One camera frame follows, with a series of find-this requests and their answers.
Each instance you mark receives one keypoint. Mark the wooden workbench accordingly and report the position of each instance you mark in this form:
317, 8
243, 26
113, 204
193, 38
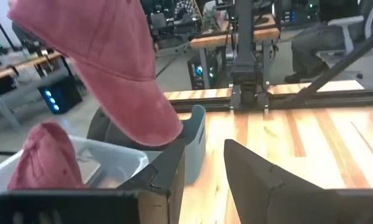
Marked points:
214, 40
5, 73

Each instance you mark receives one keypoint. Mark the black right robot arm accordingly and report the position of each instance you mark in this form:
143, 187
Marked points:
245, 62

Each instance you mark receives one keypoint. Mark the clear plastic bin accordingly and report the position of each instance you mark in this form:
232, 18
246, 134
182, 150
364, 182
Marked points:
120, 161

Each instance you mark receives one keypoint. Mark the person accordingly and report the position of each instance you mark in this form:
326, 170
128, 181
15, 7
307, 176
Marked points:
314, 46

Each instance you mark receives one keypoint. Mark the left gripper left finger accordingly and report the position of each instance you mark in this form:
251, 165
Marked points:
161, 186

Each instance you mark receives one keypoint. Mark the red baseball cap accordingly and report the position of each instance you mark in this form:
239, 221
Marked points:
46, 158
111, 62

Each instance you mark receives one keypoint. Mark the white office chair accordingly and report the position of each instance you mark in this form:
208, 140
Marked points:
345, 23

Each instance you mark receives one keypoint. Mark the black computer with blue lights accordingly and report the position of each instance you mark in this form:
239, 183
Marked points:
201, 74
64, 93

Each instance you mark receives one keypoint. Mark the grey-blue plastic bin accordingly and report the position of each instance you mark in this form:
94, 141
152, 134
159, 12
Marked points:
195, 140

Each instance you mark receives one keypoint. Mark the black aluminium table frame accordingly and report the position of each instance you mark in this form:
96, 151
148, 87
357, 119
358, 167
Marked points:
329, 98

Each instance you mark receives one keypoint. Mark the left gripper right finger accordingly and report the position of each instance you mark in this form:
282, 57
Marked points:
251, 186

